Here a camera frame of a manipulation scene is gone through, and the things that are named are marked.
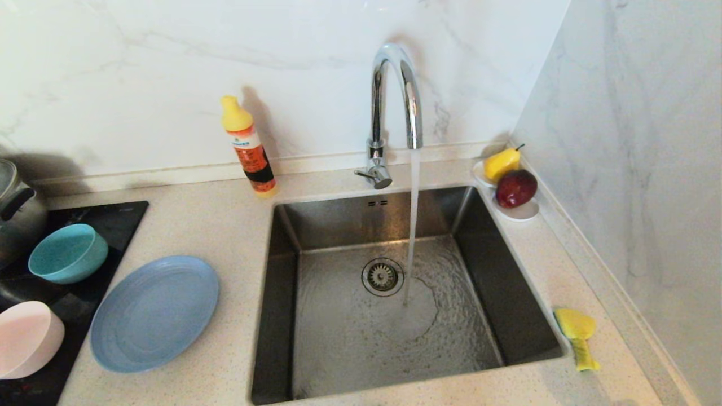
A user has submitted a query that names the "yellow green sponge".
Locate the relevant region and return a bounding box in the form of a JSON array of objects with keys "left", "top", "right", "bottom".
[{"left": 553, "top": 308, "right": 601, "bottom": 372}]

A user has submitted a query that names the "black induction cooktop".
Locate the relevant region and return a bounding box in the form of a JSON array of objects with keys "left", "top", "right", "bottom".
[{"left": 0, "top": 200, "right": 150, "bottom": 406}]

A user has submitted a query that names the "blue round plate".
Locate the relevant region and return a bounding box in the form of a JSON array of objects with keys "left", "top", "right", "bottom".
[{"left": 90, "top": 255, "right": 220, "bottom": 374}]

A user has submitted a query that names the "yellow pear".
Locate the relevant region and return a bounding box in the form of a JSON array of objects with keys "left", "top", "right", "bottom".
[{"left": 484, "top": 144, "right": 526, "bottom": 183}]

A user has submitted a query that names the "metal sink drain strainer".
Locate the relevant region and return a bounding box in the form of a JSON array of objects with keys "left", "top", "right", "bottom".
[{"left": 362, "top": 258, "right": 405, "bottom": 297}]

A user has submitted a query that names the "steel cooking pot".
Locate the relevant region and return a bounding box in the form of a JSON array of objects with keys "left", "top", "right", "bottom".
[{"left": 0, "top": 160, "right": 48, "bottom": 267}]

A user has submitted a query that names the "white fruit dish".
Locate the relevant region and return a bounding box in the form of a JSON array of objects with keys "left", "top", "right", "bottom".
[{"left": 473, "top": 160, "right": 541, "bottom": 222}]

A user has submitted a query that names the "stainless steel sink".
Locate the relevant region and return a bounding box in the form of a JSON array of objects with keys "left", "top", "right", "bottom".
[{"left": 249, "top": 185, "right": 566, "bottom": 406}]

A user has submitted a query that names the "chrome faucet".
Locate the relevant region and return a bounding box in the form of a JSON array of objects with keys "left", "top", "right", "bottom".
[{"left": 354, "top": 43, "right": 424, "bottom": 190}]

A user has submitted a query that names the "red apple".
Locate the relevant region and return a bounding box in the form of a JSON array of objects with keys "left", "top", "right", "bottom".
[{"left": 495, "top": 169, "right": 539, "bottom": 209}]

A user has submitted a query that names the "pink bowl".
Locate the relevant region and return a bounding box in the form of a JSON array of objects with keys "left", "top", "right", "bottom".
[{"left": 0, "top": 301, "right": 65, "bottom": 381}]

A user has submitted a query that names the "teal bowl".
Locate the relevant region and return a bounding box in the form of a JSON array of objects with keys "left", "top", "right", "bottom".
[{"left": 28, "top": 224, "right": 109, "bottom": 285}]

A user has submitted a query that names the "orange dish soap bottle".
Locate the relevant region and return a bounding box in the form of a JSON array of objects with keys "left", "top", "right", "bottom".
[{"left": 220, "top": 95, "right": 278, "bottom": 198}]

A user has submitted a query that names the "running water stream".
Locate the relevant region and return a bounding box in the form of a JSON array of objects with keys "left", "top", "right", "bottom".
[{"left": 402, "top": 148, "right": 422, "bottom": 305}]

